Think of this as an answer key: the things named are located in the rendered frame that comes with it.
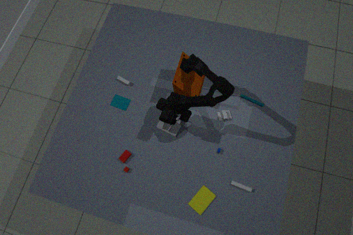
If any grey flat bar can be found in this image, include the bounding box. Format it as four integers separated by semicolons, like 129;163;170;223
231;181;252;192

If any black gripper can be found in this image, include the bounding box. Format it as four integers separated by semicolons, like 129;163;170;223
156;98;192;122

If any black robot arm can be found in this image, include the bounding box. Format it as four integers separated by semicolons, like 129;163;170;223
159;54;235;125

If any teal flat rectangular plate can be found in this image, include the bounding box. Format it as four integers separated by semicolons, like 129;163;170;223
110;94;131;111

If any small white block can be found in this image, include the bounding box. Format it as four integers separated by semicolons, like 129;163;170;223
117;76;130;86

